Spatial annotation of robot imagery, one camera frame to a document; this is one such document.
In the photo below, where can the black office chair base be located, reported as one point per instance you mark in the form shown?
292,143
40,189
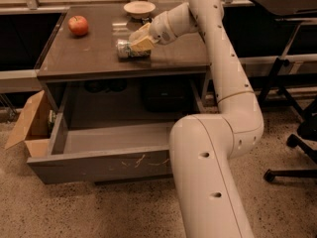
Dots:
300,150

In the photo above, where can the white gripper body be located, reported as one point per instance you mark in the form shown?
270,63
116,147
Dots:
159,28

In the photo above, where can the grey open top drawer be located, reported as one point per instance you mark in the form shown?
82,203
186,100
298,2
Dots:
109,136

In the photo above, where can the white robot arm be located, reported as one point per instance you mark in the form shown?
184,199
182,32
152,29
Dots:
200,145

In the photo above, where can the black remote control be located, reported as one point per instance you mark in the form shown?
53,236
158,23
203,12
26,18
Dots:
146,20

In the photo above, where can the black box under cabinet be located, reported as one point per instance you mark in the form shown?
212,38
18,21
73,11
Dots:
166,94

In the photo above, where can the brown cardboard box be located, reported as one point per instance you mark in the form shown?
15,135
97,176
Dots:
32,126

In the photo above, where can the grey cabinet table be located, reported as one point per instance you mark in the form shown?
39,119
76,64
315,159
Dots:
94,55

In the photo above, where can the white ceramic bowl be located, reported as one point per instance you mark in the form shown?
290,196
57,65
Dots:
139,9

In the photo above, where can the black side table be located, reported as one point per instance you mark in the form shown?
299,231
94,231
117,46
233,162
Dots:
289,16

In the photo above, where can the red apple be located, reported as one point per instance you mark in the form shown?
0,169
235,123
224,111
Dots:
78,25

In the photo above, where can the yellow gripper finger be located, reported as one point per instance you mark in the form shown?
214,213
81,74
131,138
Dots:
143,44
140,33

